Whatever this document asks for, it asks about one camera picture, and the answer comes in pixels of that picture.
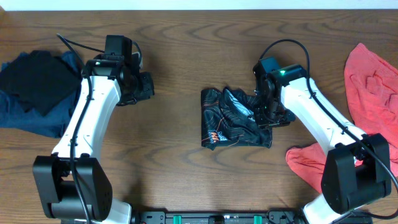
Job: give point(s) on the black printed cycling jersey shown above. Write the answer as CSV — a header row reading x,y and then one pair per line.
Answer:
x,y
228,119

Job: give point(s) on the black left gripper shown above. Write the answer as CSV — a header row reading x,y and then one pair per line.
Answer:
x,y
144,88

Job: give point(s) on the red t-shirt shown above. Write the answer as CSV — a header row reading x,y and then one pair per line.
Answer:
x,y
371,91

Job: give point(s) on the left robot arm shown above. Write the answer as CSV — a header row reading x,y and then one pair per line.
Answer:
x,y
71,182

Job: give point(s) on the folded black garment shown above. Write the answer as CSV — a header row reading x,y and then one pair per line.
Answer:
x,y
40,80

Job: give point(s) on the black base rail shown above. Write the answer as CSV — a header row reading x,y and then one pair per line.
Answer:
x,y
271,217

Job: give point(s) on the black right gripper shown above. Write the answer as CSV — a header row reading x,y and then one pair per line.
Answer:
x,y
272,118

